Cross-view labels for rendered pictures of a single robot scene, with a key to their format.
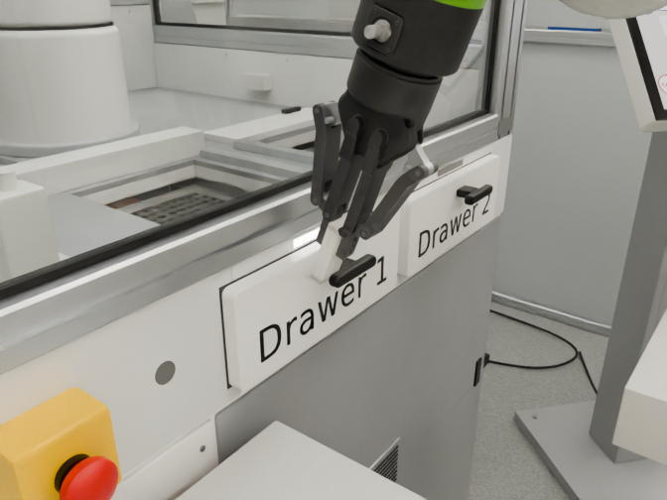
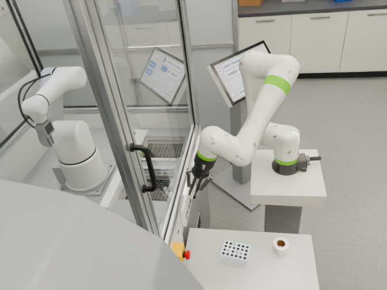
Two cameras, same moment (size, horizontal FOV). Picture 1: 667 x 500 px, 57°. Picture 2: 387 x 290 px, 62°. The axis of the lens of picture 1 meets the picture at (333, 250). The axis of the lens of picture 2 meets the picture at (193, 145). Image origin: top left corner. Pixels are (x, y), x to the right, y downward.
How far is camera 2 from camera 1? 1.08 m
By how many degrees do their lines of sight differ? 24
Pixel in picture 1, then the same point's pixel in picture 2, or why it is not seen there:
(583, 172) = (204, 89)
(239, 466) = (190, 240)
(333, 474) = (208, 233)
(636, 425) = (253, 199)
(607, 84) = (205, 60)
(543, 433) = (220, 183)
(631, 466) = (246, 183)
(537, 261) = not seen: hidden behind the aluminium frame
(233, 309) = (183, 214)
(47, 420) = (177, 249)
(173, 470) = not seen: hidden behind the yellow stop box
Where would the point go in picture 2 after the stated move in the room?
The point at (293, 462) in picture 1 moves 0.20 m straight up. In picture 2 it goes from (199, 234) to (195, 206)
